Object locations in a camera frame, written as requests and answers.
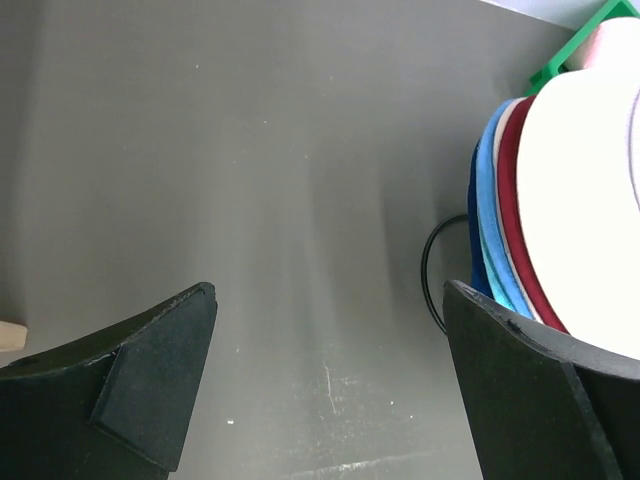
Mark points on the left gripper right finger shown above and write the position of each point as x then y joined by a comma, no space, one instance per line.
540,404

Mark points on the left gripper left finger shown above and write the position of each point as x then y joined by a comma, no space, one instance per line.
115,404

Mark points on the medium blue bucket hat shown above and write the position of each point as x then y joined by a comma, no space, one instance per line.
491,243

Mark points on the beige bucket hat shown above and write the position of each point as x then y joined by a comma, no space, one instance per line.
500,165

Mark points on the white hat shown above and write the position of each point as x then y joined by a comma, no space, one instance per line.
578,207

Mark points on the dark red hat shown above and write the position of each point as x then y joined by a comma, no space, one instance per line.
512,221

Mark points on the wooden shelf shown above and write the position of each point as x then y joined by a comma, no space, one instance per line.
13,336

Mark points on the pink hat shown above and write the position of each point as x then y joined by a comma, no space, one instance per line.
615,46

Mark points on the green plastic tray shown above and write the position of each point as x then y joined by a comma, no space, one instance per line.
572,54

